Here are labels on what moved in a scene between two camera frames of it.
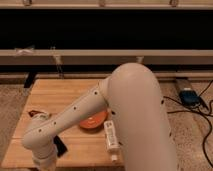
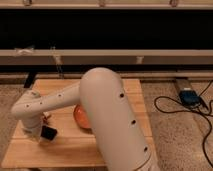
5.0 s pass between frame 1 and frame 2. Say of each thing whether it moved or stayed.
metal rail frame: stayed
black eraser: moved
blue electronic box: stayed
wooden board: stayed
